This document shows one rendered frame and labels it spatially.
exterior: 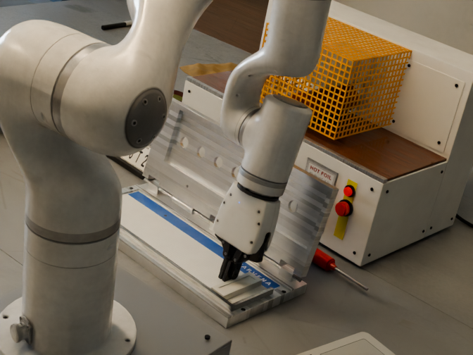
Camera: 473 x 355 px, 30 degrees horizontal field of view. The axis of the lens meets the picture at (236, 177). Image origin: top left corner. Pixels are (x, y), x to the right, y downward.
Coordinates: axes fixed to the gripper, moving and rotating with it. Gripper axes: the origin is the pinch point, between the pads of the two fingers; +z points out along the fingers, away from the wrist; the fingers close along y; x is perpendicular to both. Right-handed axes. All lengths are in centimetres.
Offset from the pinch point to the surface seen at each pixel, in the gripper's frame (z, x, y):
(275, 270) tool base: 0.4, 11.4, 1.7
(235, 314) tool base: 3.8, -5.1, 7.7
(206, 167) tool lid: -10.0, 11.2, -21.3
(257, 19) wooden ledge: -24, 139, -123
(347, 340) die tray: 2.2, 7.4, 22.3
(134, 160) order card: -1.0, 16.2, -45.2
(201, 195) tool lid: -4.9, 10.1, -19.4
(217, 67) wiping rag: -13, 84, -88
